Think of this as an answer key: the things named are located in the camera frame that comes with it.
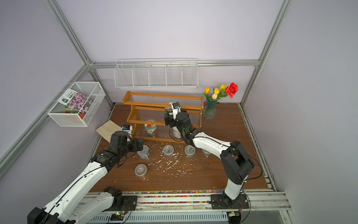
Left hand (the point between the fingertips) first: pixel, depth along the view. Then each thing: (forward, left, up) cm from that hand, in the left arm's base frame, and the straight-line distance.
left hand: (136, 140), depth 80 cm
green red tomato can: (+12, -20, +10) cm, 26 cm away
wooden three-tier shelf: (+27, -1, -7) cm, 28 cm away
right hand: (+15, -21, +8) cm, 27 cm away
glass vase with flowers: (+25, -49, -5) cm, 55 cm away
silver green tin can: (-3, -2, -12) cm, 13 cm away
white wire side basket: (+10, +36, +14) cm, 40 cm away
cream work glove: (+19, +29, -15) cm, 38 cm away
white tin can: (+8, -23, -8) cm, 26 cm away
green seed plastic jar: (-4, -31, -10) cm, 33 cm away
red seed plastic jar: (-13, -1, -11) cm, 18 cm away
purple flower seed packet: (+16, +29, +19) cm, 38 cm away
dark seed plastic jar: (-6, -42, -11) cm, 44 cm away
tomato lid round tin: (+13, -6, -8) cm, 16 cm away
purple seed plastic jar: (-2, -18, -11) cm, 21 cm away
